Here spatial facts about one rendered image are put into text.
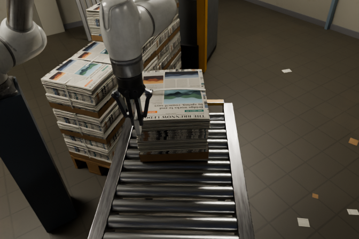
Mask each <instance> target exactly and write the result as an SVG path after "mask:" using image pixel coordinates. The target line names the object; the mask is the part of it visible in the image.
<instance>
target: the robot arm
mask: <svg viewBox="0 0 359 239"><path fill-rule="evenodd" d="M33 7H34V0H6V18H5V19H4V20H3V21H2V22H1V25H0V99H3V98H6V97H10V96H14V95H17V94H18V91H17V89H15V86H14V82H13V81H14V77H13V76H8V75H7V73H8V72H9V71H10V69H11V68H12V67H14V66H17V65H20V64H22V63H24V62H26V61H28V60H30V59H32V58H33V57H35V56H37V55H38V54H40V53H41V52H42V51H43V50H44V48H45V46H46V44H47V38H46V34H45V32H44V30H43V29H42V28H41V27H40V26H38V25H37V24H36V23H35V22H34V21H33ZM176 12H177V5H176V2H175V0H102V1H101V3H100V8H99V22H100V30H101V34H102V38H103V42H104V45H105V48H106V50H107V51H108V54H109V57H110V62H111V66H112V71H113V74H114V75H115V76H116V79H117V83H118V88H117V89H116V90H113V92H112V94H111V96H112V97H113V98H114V99H115V100H116V102H117V104H118V106H119V108H120V110H121V112H122V114H123V116H124V117H125V118H127V117H128V118H130V120H131V124H132V126H135V131H136V135H137V136H138V135H139V136H140V135H141V132H142V126H143V123H144V121H143V117H144V118H146V117H147V113H148V109H149V103H150V98H151V97H152V94H153V90H152V89H150V90H149V89H147V88H146V86H145V85H144V83H143V76H142V71H143V69H144V66H143V58H142V47H143V46H144V44H145V43H146V41H147V40H148V39H149V38H151V37H153V36H156V35H157V34H159V33H161V32H162V31H164V30H165V29H166V28H167V27H168V26H169V25H170V24H171V23H172V21H173V19H174V17H175V15H176ZM144 92H145V96H146V100H145V107H144V112H142V105H141V96H142V94H143V93H144ZM121 94H122V95H123V96H124V97H125V99H126V103H127V106H128V108H127V106H126V104H125V103H124V101H123V98H122V96H121ZM133 99H134V101H135V105H136V110H137V114H135V111H134V105H133V101H132V100H133Z"/></svg>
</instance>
